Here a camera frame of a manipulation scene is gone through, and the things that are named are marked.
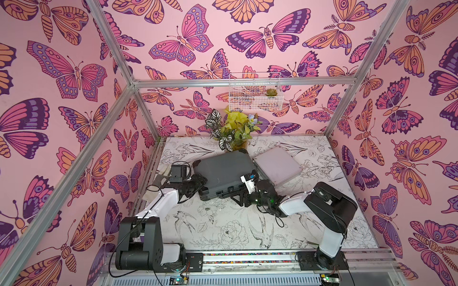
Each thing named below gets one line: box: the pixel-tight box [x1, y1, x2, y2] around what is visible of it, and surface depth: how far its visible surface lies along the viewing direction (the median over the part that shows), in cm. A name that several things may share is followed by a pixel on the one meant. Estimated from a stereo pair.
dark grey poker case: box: [192, 148, 258, 201], surface depth 92 cm
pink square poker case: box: [252, 145, 304, 187], surface depth 102 cm
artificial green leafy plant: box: [205, 109, 263, 152], surface depth 96 cm
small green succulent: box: [264, 88, 278, 97], surface depth 94 cm
